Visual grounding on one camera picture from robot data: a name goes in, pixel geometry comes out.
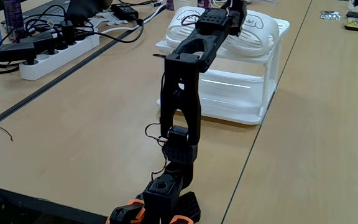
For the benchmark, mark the white plastic shoe rack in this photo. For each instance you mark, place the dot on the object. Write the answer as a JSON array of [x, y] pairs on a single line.
[[228, 90]]

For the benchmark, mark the tall purple drink can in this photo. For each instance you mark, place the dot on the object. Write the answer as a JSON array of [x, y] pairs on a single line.
[[13, 15]]

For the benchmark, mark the white paper cup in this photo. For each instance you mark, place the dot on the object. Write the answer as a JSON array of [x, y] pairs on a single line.
[[183, 3]]

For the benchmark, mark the black plug adapter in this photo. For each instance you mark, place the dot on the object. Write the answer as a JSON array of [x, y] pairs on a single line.
[[40, 42], [17, 51]]

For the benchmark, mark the white printed bracket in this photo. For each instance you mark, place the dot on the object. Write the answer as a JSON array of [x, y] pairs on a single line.
[[109, 19]]

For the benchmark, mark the silver foil packet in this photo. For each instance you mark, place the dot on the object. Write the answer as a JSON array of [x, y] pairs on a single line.
[[330, 15]]

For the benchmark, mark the black power plug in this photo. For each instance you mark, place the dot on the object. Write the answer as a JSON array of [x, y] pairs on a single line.
[[68, 32]]

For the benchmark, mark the black power adapter brick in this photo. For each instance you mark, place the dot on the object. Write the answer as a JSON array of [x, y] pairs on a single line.
[[124, 12]]

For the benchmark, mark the orange and black table clamp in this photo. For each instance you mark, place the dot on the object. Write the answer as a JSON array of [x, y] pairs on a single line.
[[188, 205], [126, 213]]

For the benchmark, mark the white slipper with dog print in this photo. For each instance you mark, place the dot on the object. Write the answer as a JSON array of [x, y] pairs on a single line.
[[256, 37], [177, 31]]

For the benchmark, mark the white power strip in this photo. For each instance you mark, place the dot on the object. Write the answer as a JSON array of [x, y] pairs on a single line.
[[57, 59]]

